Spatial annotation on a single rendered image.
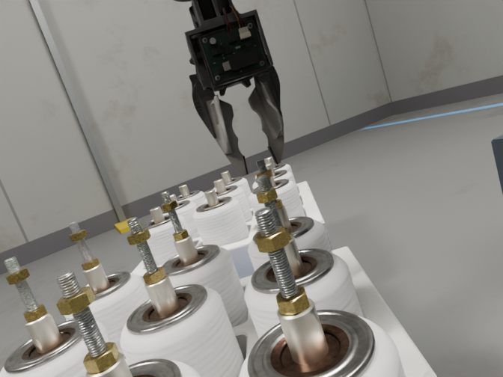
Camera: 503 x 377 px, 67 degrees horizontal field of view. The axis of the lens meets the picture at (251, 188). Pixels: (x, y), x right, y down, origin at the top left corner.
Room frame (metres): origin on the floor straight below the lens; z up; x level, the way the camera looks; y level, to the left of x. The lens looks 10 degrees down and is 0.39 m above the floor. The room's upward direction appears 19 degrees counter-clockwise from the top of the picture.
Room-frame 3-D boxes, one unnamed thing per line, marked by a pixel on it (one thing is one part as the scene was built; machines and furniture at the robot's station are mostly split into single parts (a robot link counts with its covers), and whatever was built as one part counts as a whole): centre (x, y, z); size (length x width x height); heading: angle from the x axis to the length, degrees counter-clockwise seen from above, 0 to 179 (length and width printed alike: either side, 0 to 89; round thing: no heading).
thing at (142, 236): (0.33, 0.11, 0.32); 0.02 x 0.02 x 0.01; 53
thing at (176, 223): (0.45, 0.10, 0.30); 0.01 x 0.01 x 0.08
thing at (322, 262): (0.32, -0.01, 0.25); 0.08 x 0.08 x 0.01
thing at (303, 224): (0.44, -0.02, 0.25); 0.08 x 0.08 x 0.01
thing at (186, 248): (0.45, 0.10, 0.26); 0.02 x 0.02 x 0.03
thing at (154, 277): (0.33, 0.11, 0.29); 0.02 x 0.02 x 0.01; 53
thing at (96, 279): (0.46, 0.22, 0.26); 0.02 x 0.02 x 0.03
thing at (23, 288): (0.34, 0.22, 0.30); 0.01 x 0.01 x 0.08
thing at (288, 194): (0.74, -0.04, 0.16); 0.10 x 0.10 x 0.18
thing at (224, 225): (0.75, 0.08, 0.16); 0.10 x 0.10 x 0.18
